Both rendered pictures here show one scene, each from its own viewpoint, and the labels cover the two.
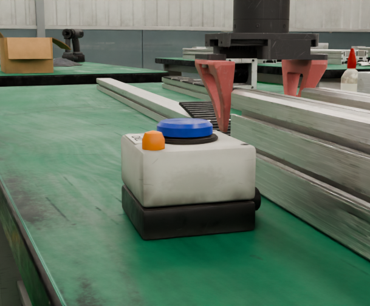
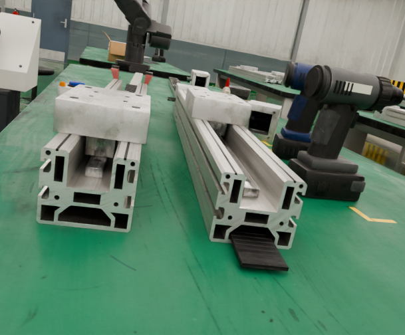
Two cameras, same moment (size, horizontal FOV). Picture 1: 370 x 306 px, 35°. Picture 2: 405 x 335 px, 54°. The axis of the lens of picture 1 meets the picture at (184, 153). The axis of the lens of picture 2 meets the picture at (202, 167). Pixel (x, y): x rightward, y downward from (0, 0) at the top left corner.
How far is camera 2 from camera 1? 0.75 m
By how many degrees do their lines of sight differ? 8
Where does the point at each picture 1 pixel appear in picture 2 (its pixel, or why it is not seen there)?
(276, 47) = (133, 68)
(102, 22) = (201, 40)
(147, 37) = (229, 54)
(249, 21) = (126, 57)
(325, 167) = not seen: hidden behind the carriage
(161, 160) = (62, 89)
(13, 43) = (114, 45)
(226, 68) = (114, 71)
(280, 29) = (136, 62)
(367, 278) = not seen: hidden behind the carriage
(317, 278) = not seen: hidden behind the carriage
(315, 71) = (147, 78)
